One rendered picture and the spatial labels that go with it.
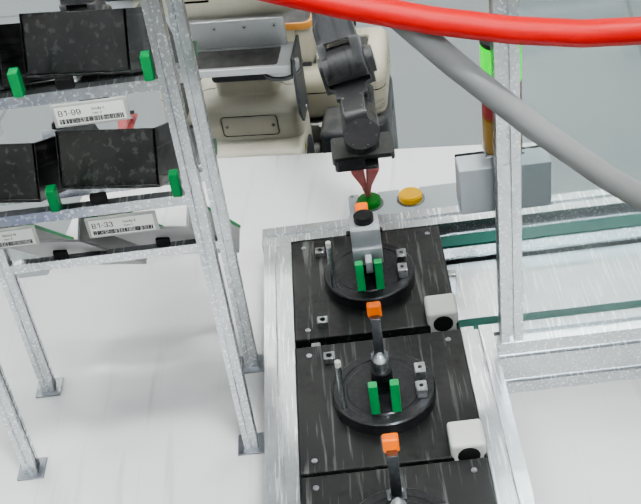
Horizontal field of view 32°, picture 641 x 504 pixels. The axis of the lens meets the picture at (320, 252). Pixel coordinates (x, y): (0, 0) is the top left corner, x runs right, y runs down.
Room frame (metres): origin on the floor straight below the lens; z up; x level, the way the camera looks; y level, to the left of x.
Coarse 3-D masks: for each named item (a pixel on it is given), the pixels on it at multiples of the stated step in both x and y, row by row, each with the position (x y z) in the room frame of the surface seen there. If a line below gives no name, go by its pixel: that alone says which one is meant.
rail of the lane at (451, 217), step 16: (448, 208) 1.52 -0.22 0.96; (304, 224) 1.53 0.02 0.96; (320, 224) 1.53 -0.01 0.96; (336, 224) 1.52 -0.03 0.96; (384, 224) 1.50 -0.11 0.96; (400, 224) 1.49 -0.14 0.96; (416, 224) 1.49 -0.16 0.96; (432, 224) 1.48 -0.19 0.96; (448, 224) 1.48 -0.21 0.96; (464, 224) 1.48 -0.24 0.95; (480, 224) 1.47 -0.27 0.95; (272, 240) 1.50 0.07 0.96; (288, 240) 1.49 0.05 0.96; (304, 240) 1.49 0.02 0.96
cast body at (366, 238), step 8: (352, 216) 1.36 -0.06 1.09; (360, 216) 1.34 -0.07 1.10; (368, 216) 1.34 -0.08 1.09; (376, 216) 1.35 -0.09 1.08; (352, 224) 1.34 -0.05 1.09; (360, 224) 1.33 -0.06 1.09; (368, 224) 1.33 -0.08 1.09; (376, 224) 1.33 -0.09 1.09; (352, 232) 1.32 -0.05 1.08; (360, 232) 1.32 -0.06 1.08; (368, 232) 1.32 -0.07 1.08; (376, 232) 1.32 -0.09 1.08; (352, 240) 1.32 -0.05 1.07; (360, 240) 1.32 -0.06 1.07; (368, 240) 1.32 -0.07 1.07; (376, 240) 1.32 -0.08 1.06; (352, 248) 1.32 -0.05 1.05; (360, 248) 1.32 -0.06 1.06; (368, 248) 1.32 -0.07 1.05; (376, 248) 1.32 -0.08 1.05; (360, 256) 1.32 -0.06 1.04; (368, 256) 1.31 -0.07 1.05; (376, 256) 1.32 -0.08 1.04; (368, 264) 1.30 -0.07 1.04; (368, 272) 1.30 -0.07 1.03
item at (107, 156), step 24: (72, 144) 1.23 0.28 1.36; (96, 144) 1.22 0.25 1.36; (120, 144) 1.21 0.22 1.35; (144, 144) 1.20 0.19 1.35; (168, 144) 1.24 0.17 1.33; (216, 144) 1.43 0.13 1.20; (72, 168) 1.21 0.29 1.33; (96, 168) 1.21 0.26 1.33; (120, 168) 1.20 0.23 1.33; (144, 168) 1.19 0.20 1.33; (168, 168) 1.22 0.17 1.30
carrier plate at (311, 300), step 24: (312, 240) 1.47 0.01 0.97; (336, 240) 1.46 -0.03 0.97; (384, 240) 1.44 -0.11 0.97; (408, 240) 1.43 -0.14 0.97; (432, 240) 1.42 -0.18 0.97; (312, 264) 1.41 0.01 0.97; (432, 264) 1.36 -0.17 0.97; (312, 288) 1.35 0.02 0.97; (432, 288) 1.31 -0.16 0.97; (312, 312) 1.29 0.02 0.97; (336, 312) 1.28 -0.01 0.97; (360, 312) 1.28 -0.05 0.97; (384, 312) 1.27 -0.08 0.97; (408, 312) 1.26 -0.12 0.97; (312, 336) 1.24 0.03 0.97; (336, 336) 1.23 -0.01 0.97; (360, 336) 1.23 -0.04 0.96; (384, 336) 1.23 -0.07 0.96
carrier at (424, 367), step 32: (320, 352) 1.20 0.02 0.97; (352, 352) 1.19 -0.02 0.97; (416, 352) 1.17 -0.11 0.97; (448, 352) 1.16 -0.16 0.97; (320, 384) 1.14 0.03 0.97; (352, 384) 1.11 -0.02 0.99; (384, 384) 1.08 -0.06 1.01; (416, 384) 1.07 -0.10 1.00; (448, 384) 1.10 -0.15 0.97; (320, 416) 1.08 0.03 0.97; (352, 416) 1.05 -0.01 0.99; (384, 416) 1.04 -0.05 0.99; (416, 416) 1.03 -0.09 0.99; (448, 416) 1.04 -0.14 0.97; (320, 448) 1.02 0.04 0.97; (352, 448) 1.01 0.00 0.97; (416, 448) 0.99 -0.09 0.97; (448, 448) 0.99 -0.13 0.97; (480, 448) 0.97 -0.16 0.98
